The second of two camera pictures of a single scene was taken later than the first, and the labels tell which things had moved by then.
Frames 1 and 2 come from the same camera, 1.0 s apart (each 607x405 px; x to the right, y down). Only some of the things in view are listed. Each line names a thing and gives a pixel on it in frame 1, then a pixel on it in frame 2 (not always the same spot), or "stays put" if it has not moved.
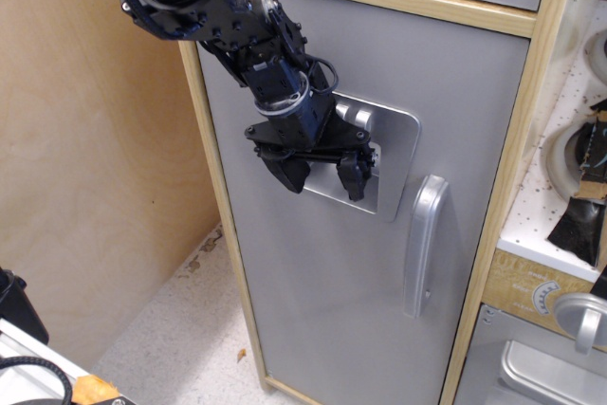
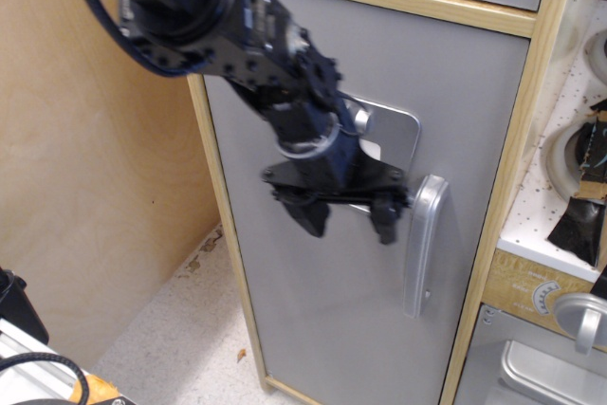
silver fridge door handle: (431, 195) stays put
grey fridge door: (353, 308) stays put
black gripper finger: (354, 170) -> (384, 212)
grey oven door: (509, 360) stays put
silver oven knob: (583, 317) stays put
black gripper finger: (292, 172) -> (311, 214)
